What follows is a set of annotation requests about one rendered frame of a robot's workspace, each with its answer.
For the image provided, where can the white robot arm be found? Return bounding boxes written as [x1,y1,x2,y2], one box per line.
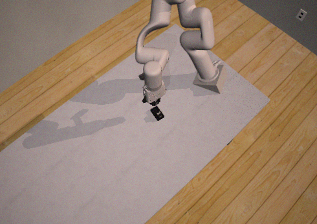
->
[135,0,221,91]

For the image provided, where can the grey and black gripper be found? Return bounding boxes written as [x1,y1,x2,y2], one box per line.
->
[142,81,166,106]

